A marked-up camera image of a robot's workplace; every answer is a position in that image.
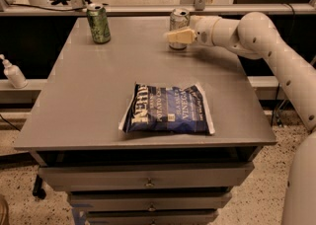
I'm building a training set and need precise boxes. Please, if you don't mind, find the green soda can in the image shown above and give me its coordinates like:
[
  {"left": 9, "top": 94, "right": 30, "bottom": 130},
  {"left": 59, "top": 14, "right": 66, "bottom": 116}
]
[{"left": 87, "top": 3, "right": 111, "bottom": 43}]

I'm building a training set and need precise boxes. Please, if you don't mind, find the white pump bottle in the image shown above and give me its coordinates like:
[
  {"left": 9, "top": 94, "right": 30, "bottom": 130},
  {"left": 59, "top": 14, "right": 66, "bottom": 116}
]
[{"left": 0, "top": 54, "right": 28, "bottom": 89}]

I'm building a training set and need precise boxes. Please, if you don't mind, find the silver 7up can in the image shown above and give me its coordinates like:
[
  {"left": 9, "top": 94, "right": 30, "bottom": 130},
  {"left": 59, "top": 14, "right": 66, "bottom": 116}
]
[{"left": 169, "top": 8, "right": 190, "bottom": 50}]

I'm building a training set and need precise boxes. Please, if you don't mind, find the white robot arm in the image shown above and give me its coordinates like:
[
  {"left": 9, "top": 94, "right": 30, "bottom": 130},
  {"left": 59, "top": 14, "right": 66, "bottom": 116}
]
[{"left": 166, "top": 12, "right": 316, "bottom": 225}]

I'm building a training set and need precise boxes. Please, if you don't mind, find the black cable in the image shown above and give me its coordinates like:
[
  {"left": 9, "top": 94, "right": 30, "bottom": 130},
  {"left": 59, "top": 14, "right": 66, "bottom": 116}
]
[{"left": 9, "top": 2, "right": 87, "bottom": 12}]

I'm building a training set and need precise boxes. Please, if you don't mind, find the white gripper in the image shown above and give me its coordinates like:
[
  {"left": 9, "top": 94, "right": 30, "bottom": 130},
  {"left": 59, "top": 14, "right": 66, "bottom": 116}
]
[{"left": 165, "top": 16, "right": 220, "bottom": 46}]

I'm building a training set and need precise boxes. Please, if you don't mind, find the grey drawer cabinet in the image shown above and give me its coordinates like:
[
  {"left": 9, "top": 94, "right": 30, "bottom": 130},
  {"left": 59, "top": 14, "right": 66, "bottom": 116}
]
[{"left": 16, "top": 17, "right": 276, "bottom": 225}]

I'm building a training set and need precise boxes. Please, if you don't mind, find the blue Kettle chips bag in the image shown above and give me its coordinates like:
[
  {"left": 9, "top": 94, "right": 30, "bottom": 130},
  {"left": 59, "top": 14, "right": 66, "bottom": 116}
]
[{"left": 118, "top": 84, "right": 215, "bottom": 134}]

